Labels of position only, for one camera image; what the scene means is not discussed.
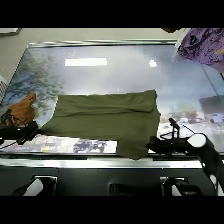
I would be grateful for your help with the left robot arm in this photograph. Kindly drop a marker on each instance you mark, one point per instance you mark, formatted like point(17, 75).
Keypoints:
point(20, 131)

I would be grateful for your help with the green T-shirt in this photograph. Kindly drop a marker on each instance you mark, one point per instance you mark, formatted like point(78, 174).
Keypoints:
point(106, 120)

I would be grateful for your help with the purple garment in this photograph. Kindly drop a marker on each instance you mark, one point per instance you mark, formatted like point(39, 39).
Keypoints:
point(203, 45)

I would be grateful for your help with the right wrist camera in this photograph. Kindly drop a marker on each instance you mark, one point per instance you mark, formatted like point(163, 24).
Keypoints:
point(174, 126)

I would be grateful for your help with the orange garment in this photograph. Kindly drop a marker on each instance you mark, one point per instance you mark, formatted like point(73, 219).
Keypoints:
point(22, 110)

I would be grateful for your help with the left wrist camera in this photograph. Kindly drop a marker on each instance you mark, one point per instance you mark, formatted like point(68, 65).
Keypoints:
point(9, 118)

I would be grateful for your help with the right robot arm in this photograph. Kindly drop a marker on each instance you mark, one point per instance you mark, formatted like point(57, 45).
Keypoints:
point(210, 153)

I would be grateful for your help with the silver frame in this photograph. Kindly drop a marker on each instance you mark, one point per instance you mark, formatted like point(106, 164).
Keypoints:
point(100, 164)

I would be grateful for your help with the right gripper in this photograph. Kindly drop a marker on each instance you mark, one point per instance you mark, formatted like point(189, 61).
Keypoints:
point(159, 145)

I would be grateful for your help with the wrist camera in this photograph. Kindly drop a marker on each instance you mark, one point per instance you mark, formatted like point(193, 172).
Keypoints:
point(9, 118)
point(174, 126)

